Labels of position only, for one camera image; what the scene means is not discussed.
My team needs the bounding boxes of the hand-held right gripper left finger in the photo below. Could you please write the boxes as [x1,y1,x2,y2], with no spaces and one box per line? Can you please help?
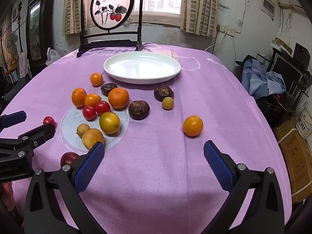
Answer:
[23,141,108,234]

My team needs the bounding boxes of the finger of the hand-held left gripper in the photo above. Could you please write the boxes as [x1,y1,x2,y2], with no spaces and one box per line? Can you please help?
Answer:
[0,111,27,133]
[0,123,56,158]

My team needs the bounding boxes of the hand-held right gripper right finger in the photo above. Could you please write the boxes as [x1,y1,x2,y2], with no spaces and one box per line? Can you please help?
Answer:
[203,140,293,234]

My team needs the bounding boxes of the red cherry tomato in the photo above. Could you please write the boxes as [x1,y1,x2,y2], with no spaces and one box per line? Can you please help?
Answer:
[82,105,97,121]
[43,116,56,128]
[95,101,111,115]

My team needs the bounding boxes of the dark red plum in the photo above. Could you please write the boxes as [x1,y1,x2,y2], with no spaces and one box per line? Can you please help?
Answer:
[60,152,80,168]

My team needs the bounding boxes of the yellow loquat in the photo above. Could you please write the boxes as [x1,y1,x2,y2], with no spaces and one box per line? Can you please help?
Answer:
[82,128,106,151]

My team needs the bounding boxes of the smooth orange tangerine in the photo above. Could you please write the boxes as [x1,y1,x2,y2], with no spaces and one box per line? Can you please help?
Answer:
[183,115,204,137]

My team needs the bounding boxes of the yellow green tangerine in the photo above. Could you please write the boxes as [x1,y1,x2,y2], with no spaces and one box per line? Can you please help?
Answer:
[99,112,121,135]

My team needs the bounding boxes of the dark brown water chestnut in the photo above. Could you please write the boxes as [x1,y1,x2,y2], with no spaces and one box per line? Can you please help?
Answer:
[153,85,174,102]
[101,83,118,96]
[128,100,150,121]

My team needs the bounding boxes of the white oval plate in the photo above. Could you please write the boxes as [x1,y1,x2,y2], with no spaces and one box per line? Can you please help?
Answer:
[103,51,181,85]

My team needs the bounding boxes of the person's left hand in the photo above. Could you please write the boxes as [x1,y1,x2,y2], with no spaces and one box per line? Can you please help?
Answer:
[0,183,15,211]

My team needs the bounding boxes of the pink hanging cloth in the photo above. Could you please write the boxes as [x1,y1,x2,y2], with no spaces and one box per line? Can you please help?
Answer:
[18,51,31,78]

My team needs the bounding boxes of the purple tablecloth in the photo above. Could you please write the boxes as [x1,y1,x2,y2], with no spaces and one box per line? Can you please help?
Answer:
[0,41,293,234]

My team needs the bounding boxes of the small orange tomato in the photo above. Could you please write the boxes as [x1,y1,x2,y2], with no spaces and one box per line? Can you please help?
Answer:
[84,93,102,108]

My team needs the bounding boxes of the white plastic bag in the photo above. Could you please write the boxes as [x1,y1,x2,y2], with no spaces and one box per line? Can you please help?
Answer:
[46,47,62,66]

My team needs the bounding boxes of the large orange mandarin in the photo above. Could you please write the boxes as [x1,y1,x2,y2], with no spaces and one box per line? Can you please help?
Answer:
[108,87,130,110]

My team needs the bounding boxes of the standing fan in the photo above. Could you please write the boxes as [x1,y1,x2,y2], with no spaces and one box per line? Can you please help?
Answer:
[5,32,19,54]

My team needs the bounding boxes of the small orange tangerine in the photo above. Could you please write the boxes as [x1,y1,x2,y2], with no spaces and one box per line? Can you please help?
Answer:
[90,73,104,87]

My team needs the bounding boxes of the cardboard box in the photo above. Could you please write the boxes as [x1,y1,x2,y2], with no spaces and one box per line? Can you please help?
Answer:
[275,124,310,203]

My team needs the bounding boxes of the dark framed painting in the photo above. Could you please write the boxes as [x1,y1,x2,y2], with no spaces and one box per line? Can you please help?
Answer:
[26,0,58,65]

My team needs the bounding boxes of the white bucket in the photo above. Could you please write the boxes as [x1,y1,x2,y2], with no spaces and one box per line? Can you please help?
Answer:
[295,107,312,139]

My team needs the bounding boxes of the blue crumpled cloth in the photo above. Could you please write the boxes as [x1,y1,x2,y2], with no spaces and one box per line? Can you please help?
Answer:
[242,58,287,99]

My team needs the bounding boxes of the black hat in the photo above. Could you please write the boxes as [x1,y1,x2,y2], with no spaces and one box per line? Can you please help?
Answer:
[235,55,256,67]

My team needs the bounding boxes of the computer monitor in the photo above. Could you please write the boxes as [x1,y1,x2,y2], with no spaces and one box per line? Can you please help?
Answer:
[270,54,305,95]

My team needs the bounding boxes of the beige checked curtain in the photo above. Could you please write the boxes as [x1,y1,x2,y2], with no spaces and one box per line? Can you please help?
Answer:
[63,0,85,36]
[180,0,218,39]

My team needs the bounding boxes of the black speaker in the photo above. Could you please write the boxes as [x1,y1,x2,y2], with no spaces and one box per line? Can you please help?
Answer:
[292,43,311,70]

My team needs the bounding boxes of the round painted screen on stand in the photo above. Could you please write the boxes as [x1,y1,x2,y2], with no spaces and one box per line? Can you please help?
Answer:
[77,0,145,58]

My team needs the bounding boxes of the white cable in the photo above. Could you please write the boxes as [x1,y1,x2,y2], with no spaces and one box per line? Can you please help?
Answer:
[204,32,228,53]

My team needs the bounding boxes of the white wall outlet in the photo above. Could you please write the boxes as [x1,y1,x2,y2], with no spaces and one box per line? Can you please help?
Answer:
[218,26,236,37]

